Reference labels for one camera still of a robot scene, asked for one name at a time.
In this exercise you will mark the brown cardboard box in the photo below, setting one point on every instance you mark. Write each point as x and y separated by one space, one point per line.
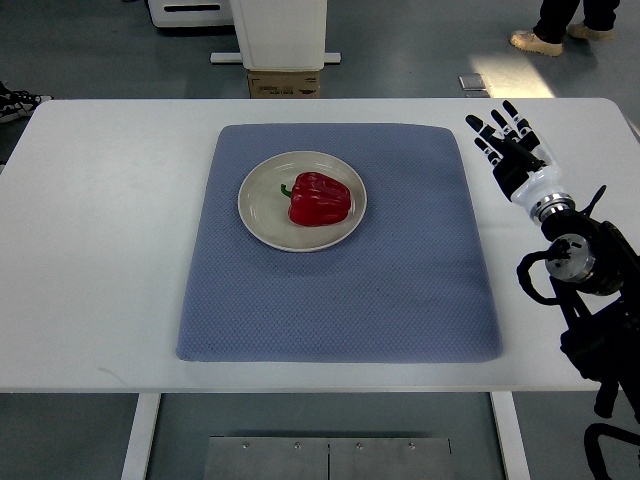
284 85

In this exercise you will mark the black white sneaker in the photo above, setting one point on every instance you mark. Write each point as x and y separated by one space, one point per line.
16 104

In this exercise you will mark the dark trouser legs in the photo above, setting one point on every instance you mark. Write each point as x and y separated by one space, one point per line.
557 15

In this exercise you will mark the white left table leg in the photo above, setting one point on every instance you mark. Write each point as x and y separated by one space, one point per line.
141 437

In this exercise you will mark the white table leg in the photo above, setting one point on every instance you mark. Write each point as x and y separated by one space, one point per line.
508 430
141 437

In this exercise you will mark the tan right shoe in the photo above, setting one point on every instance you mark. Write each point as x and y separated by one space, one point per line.
583 32

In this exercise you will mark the white cabinet with slot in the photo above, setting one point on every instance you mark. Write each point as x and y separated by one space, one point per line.
189 13

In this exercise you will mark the metal floor plate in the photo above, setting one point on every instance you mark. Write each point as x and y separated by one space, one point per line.
328 458

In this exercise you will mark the grey floor outlet cover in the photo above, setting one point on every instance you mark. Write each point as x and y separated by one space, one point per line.
472 82

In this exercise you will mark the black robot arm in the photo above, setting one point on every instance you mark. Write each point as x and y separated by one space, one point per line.
594 273

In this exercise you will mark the blue textured mat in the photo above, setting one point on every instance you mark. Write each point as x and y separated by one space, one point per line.
409 285

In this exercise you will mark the cream round plate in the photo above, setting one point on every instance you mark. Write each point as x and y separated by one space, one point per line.
263 209

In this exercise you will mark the white right table leg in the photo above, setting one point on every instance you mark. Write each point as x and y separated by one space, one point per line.
508 430

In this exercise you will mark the tan shoe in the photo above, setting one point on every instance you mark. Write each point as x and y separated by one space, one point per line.
527 41
583 32

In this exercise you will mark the tan left shoe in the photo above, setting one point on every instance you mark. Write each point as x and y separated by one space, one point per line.
527 41

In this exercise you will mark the white pedestal column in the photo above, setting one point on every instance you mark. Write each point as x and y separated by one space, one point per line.
279 36

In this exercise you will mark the red bell pepper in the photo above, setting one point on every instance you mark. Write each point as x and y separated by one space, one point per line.
317 200

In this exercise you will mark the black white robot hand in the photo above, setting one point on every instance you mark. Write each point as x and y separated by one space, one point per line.
522 166

